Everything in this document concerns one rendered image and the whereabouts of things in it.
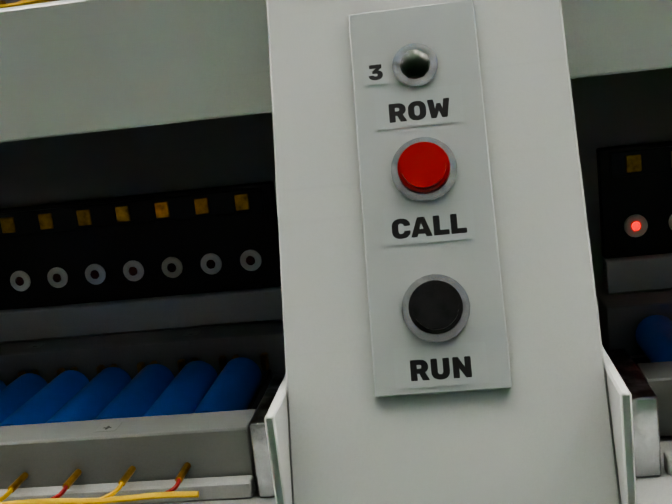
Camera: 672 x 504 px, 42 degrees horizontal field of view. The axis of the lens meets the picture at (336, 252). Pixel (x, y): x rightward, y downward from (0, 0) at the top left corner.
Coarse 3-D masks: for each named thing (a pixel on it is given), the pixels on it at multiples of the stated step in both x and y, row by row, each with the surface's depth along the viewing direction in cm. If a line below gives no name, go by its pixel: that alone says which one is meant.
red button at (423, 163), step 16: (416, 144) 27; (432, 144) 27; (400, 160) 27; (416, 160) 27; (432, 160) 27; (448, 160) 27; (400, 176) 27; (416, 176) 27; (432, 176) 26; (448, 176) 27; (416, 192) 27
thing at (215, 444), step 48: (0, 432) 33; (48, 432) 33; (96, 432) 32; (144, 432) 31; (192, 432) 31; (240, 432) 31; (0, 480) 32; (48, 480) 32; (96, 480) 32; (144, 480) 32
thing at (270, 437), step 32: (256, 288) 45; (0, 320) 46; (32, 320) 46; (64, 320) 45; (96, 320) 45; (128, 320) 45; (160, 320) 45; (192, 320) 45; (224, 320) 44; (256, 320) 44; (256, 416) 31; (256, 448) 30; (288, 448) 26; (288, 480) 26
